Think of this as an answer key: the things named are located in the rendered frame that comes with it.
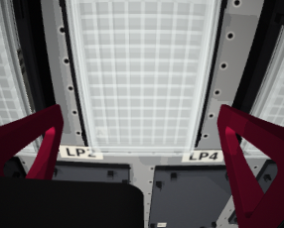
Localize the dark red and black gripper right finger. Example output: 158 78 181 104
216 104 284 228

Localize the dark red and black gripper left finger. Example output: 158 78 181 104
0 104 64 179

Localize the black rectangular frame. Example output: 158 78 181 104
3 157 27 177

